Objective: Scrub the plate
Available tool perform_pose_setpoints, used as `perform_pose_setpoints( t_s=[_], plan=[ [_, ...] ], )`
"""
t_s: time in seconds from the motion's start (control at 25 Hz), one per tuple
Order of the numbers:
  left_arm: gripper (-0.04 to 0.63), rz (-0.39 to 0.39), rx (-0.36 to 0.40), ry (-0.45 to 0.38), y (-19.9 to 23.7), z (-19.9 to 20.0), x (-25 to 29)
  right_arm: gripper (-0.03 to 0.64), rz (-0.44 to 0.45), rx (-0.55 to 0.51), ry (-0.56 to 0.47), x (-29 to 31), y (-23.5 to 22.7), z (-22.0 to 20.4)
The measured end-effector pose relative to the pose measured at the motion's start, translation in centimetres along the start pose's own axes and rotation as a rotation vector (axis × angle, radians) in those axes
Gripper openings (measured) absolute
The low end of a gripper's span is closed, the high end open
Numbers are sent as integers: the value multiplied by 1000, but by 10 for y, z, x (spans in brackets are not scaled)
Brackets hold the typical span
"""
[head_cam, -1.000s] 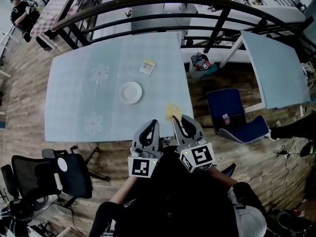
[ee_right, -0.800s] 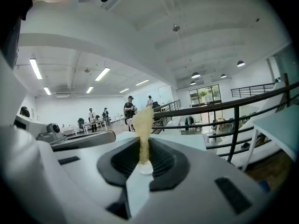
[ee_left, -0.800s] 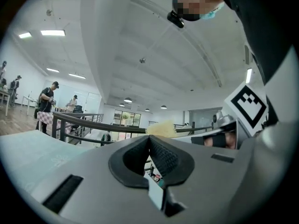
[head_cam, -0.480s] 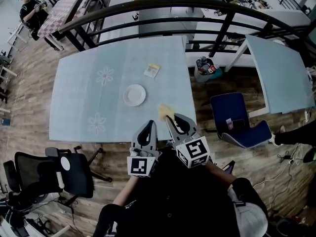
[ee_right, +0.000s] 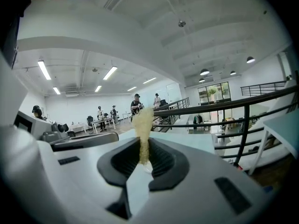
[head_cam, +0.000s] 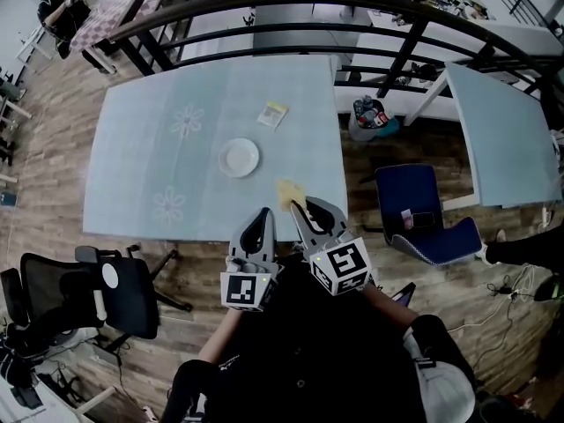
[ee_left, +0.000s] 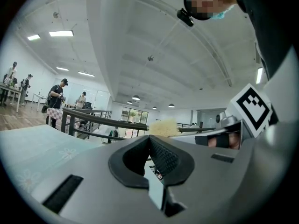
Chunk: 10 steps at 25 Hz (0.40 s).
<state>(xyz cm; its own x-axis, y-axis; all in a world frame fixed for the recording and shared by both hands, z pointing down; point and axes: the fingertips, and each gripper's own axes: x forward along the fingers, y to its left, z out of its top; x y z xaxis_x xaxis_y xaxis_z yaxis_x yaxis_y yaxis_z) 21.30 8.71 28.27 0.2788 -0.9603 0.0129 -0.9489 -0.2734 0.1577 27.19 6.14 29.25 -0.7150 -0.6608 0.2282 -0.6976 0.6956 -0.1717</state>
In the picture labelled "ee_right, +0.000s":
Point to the white table light blue top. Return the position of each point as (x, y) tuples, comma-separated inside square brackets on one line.
[(285, 127)]

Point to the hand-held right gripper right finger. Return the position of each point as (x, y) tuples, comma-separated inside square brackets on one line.
[(198, 183)]

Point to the person's black shirt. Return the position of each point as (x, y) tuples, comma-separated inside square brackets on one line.
[(9, 20)]

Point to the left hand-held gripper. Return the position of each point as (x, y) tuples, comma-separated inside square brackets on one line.
[(39, 129)]

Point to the white work table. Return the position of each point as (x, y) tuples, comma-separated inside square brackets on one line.
[(78, 126), (102, 120)]

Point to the round ceiling fixture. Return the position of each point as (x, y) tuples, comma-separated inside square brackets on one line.
[(94, 70), (182, 23)]

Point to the large dome pendant lamp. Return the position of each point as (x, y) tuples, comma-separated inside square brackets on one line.
[(204, 72)]

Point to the large window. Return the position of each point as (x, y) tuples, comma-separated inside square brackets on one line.
[(213, 92)]

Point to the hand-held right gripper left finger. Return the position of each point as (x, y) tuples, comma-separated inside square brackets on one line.
[(93, 171)]

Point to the ceiling tube lights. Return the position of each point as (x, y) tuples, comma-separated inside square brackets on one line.
[(44, 69)]

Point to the black metal railing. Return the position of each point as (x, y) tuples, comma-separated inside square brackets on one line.
[(264, 84), (243, 129)]

